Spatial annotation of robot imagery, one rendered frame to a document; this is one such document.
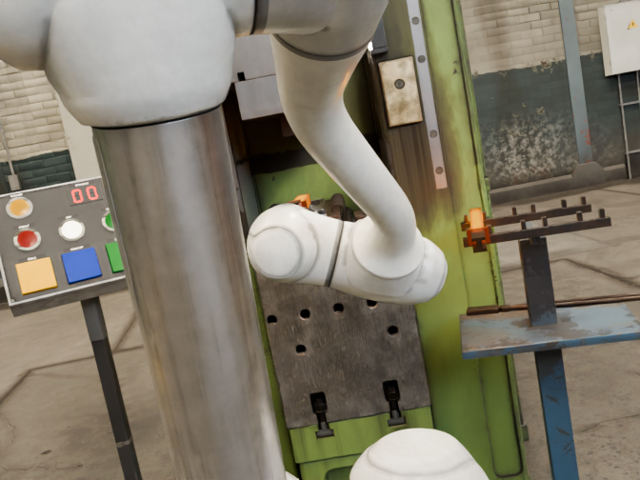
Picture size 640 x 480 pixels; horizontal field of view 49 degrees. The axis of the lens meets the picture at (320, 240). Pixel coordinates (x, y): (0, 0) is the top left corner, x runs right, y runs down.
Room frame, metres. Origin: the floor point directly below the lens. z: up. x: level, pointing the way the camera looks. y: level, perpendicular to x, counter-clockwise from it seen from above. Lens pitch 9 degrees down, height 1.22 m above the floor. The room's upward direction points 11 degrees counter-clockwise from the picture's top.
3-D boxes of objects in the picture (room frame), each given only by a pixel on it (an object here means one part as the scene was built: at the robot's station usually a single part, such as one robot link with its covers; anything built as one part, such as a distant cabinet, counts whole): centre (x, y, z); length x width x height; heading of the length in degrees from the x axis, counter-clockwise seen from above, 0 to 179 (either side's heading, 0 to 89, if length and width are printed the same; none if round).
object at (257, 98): (2.01, 0.03, 1.32); 0.42 x 0.20 x 0.10; 177
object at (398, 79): (1.91, -0.28, 1.27); 0.09 x 0.02 x 0.17; 87
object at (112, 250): (1.67, 0.46, 1.01); 0.07 x 0.05 x 0.07; 112
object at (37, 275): (1.59, 0.65, 1.01); 0.07 x 0.05 x 0.07; 112
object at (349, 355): (2.02, -0.03, 0.69); 0.56 x 0.38 x 0.45; 177
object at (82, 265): (1.63, 0.56, 1.01); 0.07 x 0.05 x 0.07; 112
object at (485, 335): (1.64, -0.49, 0.66); 0.40 x 0.30 x 0.02; 78
